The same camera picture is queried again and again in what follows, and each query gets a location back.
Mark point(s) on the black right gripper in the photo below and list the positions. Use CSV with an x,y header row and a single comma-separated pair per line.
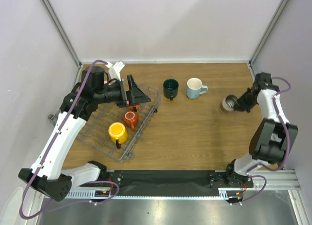
x,y
245,101

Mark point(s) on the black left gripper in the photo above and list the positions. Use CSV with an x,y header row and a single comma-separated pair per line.
x,y
135,95

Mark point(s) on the steel brown tumbler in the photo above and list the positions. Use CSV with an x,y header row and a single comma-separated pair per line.
x,y
228,103

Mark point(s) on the orange enamel mug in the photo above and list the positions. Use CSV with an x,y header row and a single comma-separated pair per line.
x,y
134,108

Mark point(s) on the red black patterned cup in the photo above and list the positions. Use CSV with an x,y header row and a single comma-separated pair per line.
x,y
131,118

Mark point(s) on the dark green mug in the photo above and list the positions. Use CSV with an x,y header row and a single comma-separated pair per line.
x,y
170,88

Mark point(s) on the yellow enamel mug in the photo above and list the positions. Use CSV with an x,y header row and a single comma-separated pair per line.
x,y
118,134

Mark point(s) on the light blue mug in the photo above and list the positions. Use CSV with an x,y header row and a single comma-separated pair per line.
x,y
195,88

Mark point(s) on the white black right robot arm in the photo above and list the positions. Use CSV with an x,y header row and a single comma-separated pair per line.
x,y
273,139

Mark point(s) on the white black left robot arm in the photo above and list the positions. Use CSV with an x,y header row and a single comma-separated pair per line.
x,y
46,175

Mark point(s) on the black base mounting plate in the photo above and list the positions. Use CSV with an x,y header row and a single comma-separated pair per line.
x,y
173,183

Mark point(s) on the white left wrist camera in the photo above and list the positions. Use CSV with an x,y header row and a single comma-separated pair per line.
x,y
115,69

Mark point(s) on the grey wire dish rack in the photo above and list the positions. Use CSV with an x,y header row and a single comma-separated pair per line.
x,y
114,112

